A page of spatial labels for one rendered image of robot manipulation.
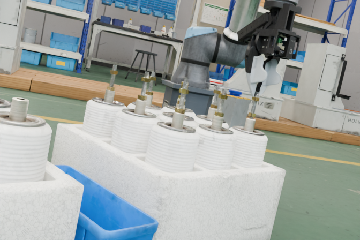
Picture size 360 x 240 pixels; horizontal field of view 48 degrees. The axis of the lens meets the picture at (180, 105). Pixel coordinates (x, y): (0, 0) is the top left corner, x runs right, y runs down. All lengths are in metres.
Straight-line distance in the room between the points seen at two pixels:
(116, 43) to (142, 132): 8.51
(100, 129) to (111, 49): 8.40
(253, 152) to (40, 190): 0.51
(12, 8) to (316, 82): 2.46
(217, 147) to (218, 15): 6.75
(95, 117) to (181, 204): 0.30
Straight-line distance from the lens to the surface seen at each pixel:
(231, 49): 1.52
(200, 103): 1.51
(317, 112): 3.58
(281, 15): 0.92
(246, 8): 1.47
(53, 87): 2.83
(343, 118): 3.75
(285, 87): 6.49
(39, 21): 9.26
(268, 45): 0.90
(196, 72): 1.51
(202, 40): 1.52
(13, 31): 2.98
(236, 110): 1.17
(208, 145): 0.82
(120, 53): 9.33
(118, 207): 0.74
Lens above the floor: 0.37
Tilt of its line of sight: 6 degrees down
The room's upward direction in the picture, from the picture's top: 12 degrees clockwise
